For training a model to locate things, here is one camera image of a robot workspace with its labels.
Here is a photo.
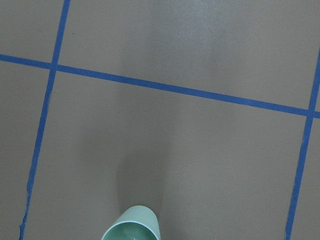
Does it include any light green plastic cup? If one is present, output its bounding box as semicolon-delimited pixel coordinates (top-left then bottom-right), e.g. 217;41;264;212
102;205;161;240

